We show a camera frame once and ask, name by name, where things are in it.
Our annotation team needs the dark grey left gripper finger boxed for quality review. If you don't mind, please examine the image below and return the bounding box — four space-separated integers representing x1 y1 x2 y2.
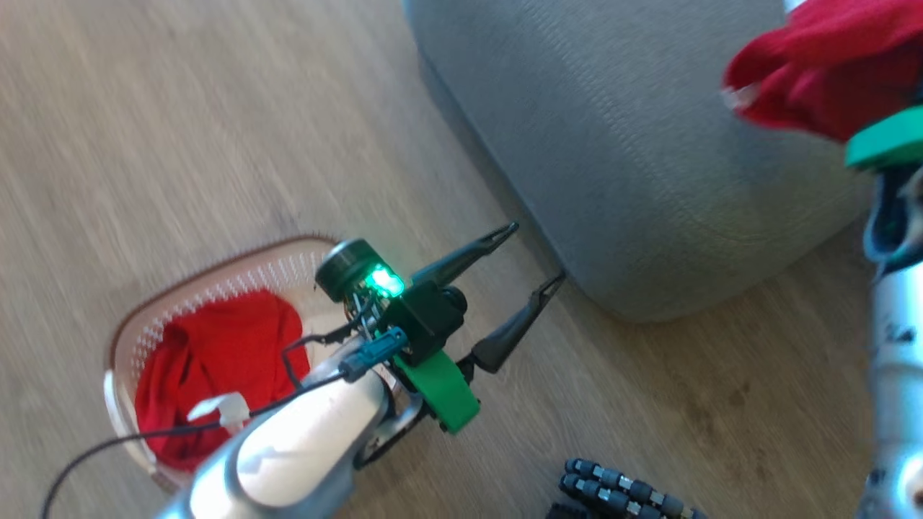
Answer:
471 272 567 375
410 222 520 287

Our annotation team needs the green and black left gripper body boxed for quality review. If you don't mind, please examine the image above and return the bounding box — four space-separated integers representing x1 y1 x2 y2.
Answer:
392 347 482 435

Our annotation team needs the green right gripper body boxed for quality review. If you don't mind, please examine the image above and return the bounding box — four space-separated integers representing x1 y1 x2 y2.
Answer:
844 105 923 173

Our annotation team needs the red cloth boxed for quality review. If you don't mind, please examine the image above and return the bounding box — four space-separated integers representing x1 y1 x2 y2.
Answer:
134 288 312 474
721 0 923 143

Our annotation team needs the grey and yellow sofa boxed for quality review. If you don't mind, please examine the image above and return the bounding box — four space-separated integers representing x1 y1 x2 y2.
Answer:
402 0 878 323

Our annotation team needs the cream perforated laundry basket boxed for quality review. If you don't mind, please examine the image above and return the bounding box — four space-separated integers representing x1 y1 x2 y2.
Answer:
103 234 348 496

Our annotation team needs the teal cable connector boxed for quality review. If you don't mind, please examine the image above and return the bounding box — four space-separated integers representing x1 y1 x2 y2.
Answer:
337 327 410 383

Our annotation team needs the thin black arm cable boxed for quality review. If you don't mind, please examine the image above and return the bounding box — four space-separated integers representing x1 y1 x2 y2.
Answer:
42 326 365 519

